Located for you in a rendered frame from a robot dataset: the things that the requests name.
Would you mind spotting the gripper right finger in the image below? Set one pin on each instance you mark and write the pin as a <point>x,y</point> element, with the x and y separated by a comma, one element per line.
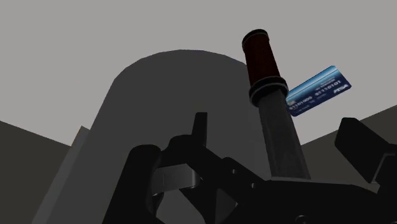
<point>363,145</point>

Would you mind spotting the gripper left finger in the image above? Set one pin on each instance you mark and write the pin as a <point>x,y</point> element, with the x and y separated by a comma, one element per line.
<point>198,155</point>

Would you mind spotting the dark grey rounded block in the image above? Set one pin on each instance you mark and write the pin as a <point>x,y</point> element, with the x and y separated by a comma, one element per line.
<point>173,93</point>

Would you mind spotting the blue plastic card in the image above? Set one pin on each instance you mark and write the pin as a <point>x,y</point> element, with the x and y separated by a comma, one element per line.
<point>319,90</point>

